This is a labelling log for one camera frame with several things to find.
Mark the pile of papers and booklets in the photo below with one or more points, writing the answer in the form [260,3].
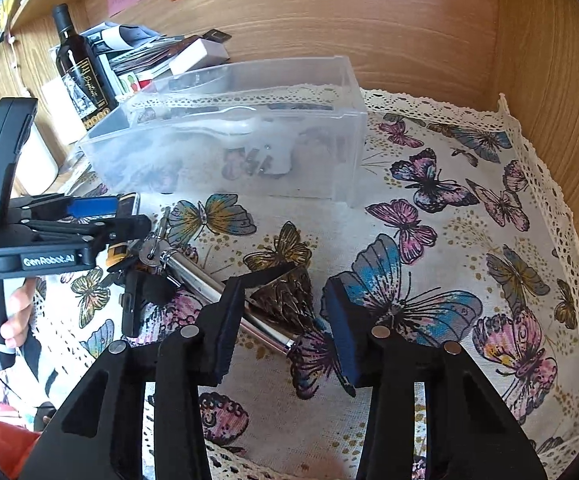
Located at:
[134,55]

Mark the butterfly print lace tablecloth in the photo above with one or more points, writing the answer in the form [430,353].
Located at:
[319,240]

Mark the small silver-edged box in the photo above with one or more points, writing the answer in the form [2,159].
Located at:
[129,205]

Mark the dark gold patterned fan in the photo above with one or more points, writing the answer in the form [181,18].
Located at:
[284,300]

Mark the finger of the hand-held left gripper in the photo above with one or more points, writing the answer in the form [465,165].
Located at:
[92,206]
[119,227]

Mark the white rectangular box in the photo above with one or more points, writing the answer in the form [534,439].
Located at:
[199,56]

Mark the clear plastic storage box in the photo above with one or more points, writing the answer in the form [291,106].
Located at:
[179,160]

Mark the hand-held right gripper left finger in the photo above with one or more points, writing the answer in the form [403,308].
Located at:
[225,332]

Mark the white plastic tool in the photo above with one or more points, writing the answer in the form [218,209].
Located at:
[229,127]

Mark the chrome metal tube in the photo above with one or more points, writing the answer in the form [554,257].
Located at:
[194,280]

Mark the dark glass wine bottle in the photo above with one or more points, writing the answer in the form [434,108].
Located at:
[77,75]

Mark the person's left hand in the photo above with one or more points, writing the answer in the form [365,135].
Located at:
[18,312]

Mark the black round foam ball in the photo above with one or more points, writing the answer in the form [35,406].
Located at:
[158,291]

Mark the black key fob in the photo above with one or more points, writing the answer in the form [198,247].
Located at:
[132,310]

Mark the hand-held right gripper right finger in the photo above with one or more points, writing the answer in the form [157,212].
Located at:
[344,332]

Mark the yellow black key tag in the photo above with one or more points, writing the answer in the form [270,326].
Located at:
[115,256]

